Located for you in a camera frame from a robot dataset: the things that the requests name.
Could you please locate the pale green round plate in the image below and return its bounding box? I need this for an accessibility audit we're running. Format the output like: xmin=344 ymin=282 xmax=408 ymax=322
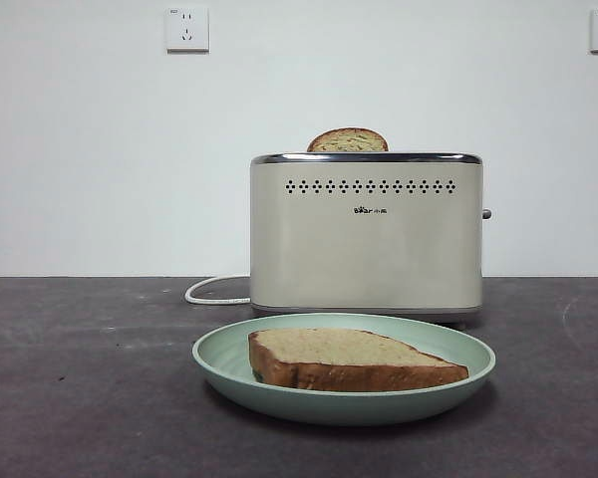
xmin=191 ymin=312 xmax=497 ymax=427

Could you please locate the white toaster power cord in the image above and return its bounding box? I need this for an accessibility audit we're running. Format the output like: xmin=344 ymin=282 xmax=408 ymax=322
xmin=184 ymin=275 xmax=253 ymax=306

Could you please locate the small sliced bread piece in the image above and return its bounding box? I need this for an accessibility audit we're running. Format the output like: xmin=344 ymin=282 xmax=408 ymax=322
xmin=306 ymin=127 xmax=390 ymax=153

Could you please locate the cream two-slot toaster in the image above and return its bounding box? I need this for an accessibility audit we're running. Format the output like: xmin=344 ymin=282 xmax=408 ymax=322
xmin=249 ymin=150 xmax=493 ymax=329

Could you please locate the large sliced bread piece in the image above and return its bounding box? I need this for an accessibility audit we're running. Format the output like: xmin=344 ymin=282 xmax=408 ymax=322
xmin=247 ymin=327 xmax=470 ymax=393

